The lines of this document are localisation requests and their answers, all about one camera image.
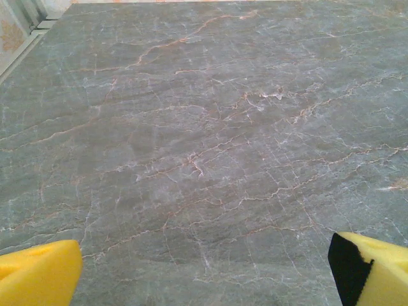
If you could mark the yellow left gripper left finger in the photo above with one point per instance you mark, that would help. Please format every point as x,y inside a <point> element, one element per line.
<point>38,274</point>

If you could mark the aluminium frame rail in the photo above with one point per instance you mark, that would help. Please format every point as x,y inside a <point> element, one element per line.
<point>19,54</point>

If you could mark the aluminium frame post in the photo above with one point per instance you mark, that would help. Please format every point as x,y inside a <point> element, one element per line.
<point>32,12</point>

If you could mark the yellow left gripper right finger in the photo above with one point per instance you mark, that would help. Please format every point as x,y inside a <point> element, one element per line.
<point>382,274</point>

